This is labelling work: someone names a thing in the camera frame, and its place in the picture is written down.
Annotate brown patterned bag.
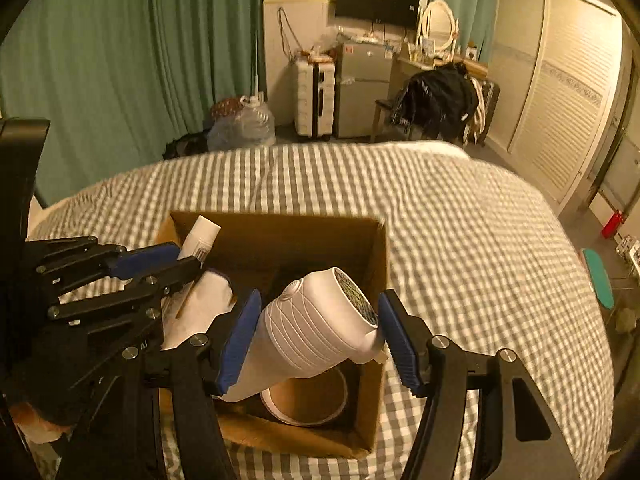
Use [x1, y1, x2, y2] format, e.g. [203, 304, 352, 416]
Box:
[209, 96, 244, 122]

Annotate white louvered wardrobe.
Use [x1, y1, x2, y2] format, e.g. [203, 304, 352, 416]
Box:
[487, 0, 623, 211]

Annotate wall mounted black television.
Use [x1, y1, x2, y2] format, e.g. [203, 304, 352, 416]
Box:
[334, 0, 420, 29]

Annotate large green curtain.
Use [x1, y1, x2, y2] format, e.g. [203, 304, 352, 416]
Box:
[1, 0, 262, 204]

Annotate white cosmetic tube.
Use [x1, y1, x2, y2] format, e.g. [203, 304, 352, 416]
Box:
[178, 216, 221, 266]

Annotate clear water jug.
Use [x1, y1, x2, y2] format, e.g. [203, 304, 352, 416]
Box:
[206, 96, 276, 151]

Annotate white hair dryer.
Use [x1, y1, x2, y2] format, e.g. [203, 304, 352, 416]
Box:
[221, 266, 384, 403]

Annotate teal stool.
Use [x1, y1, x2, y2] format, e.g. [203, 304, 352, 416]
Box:
[582, 248, 615, 310]

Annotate white sock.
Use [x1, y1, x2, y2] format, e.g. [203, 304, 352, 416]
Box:
[162, 271, 235, 350]

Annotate open cardboard box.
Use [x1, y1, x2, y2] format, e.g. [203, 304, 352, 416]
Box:
[157, 211, 387, 458]

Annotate white suitcase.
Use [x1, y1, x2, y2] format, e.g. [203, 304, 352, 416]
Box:
[294, 54, 335, 140]

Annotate white oval vanity mirror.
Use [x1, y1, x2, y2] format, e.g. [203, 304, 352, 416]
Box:
[416, 0, 458, 55]

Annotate small grey refrigerator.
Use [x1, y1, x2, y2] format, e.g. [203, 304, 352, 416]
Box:
[335, 41, 393, 139]

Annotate grey checkered bedspread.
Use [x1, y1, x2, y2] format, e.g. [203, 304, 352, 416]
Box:
[32, 143, 614, 479]

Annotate red fire extinguisher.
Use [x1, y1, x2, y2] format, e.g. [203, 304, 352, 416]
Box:
[601, 210, 627, 240]

